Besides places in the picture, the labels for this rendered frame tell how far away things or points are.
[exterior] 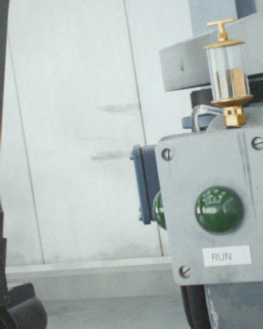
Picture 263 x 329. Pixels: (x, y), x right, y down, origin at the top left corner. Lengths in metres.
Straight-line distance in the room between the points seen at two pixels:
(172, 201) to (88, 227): 6.09
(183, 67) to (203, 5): 4.66
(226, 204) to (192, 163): 0.04
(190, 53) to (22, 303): 0.32
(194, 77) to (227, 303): 0.40
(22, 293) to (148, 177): 0.20
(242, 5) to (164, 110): 0.91
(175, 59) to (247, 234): 0.50
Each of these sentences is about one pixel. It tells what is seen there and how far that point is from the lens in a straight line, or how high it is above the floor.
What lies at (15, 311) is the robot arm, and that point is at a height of 1.16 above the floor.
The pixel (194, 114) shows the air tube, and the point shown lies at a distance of 0.71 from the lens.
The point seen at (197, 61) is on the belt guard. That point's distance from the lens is 0.94.
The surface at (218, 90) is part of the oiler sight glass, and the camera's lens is 0.61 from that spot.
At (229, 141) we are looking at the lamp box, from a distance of 0.53.
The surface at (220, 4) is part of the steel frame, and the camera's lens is 5.60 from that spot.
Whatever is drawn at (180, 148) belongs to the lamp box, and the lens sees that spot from 0.54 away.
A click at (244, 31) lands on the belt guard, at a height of 1.40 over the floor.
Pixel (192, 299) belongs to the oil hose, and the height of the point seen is 1.22.
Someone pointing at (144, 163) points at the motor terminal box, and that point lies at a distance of 1.04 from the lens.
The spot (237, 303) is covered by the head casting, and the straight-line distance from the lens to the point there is 0.60.
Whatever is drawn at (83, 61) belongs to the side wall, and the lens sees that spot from 6.51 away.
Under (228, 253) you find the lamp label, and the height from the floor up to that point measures 1.26.
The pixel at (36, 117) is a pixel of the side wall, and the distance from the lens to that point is 6.74.
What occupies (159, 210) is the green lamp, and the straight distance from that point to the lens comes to 0.56.
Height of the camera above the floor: 1.35
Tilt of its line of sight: 3 degrees down
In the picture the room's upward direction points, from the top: 9 degrees counter-clockwise
